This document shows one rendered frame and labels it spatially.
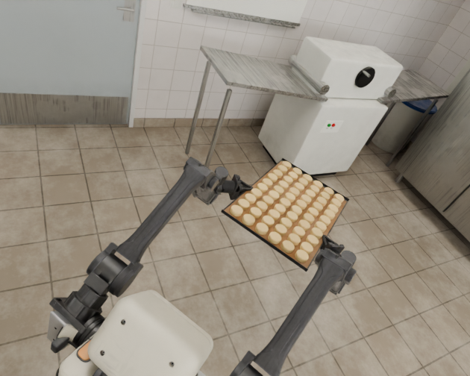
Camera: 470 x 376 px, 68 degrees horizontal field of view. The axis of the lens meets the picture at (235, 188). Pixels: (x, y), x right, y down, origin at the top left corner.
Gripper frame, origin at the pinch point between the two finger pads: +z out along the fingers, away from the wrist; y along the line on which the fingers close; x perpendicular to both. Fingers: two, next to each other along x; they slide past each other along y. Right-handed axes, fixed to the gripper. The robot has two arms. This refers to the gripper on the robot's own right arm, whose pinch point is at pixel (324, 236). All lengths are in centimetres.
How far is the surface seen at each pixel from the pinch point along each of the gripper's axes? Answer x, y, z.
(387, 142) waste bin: -234, -76, 223
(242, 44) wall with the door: -16, -3, 226
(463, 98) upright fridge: -206, 20, 152
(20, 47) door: 153, -30, 190
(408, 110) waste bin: -230, -30, 221
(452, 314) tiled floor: -173, -95, 8
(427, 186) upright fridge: -214, -64, 127
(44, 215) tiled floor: 125, -99, 95
